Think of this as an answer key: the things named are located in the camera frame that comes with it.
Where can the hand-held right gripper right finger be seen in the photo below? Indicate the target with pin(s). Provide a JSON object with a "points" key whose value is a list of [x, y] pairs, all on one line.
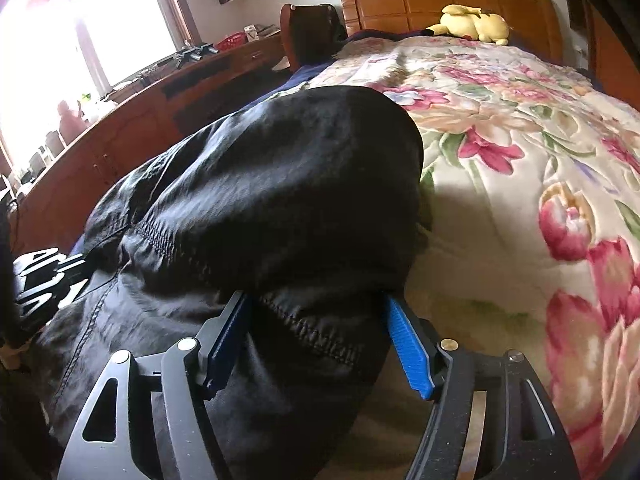
{"points": [[407, 350]]}

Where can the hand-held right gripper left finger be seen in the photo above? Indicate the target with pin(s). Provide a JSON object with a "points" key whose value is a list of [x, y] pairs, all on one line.
{"points": [[226, 345]]}

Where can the wooden side cabinet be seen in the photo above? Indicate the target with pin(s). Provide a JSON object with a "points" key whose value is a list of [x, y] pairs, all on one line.
{"points": [[150, 110]]}

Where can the floral blanket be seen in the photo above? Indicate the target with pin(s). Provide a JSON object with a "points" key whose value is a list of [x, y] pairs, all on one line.
{"points": [[500, 135]]}

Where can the wooden wardrobe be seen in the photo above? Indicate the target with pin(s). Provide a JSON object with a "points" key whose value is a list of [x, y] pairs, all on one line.
{"points": [[612, 55]]}

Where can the yellow plush toy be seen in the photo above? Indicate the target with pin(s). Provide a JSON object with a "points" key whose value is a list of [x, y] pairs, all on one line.
{"points": [[470, 22]]}

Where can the dark grey jacket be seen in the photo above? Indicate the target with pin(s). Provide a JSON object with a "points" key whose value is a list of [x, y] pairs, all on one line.
{"points": [[275, 185]]}

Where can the red basket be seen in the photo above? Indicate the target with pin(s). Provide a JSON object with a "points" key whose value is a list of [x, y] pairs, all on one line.
{"points": [[231, 41]]}

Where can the dark blue bedsheet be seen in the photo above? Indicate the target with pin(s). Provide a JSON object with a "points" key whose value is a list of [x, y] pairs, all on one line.
{"points": [[305, 74]]}

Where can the window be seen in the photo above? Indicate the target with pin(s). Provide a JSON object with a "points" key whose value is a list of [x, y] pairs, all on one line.
{"points": [[100, 25]]}

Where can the white box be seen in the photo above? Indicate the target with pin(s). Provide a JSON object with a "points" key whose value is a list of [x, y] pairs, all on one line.
{"points": [[260, 32]]}

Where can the dark wooden chair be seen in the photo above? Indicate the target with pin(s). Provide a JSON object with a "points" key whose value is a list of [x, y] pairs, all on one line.
{"points": [[310, 35]]}

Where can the wooden bed headboard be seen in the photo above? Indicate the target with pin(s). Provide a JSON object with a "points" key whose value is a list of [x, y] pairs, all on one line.
{"points": [[400, 5]]}

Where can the black tool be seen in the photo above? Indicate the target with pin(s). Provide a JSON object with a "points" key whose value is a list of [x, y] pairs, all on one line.
{"points": [[195, 54]]}

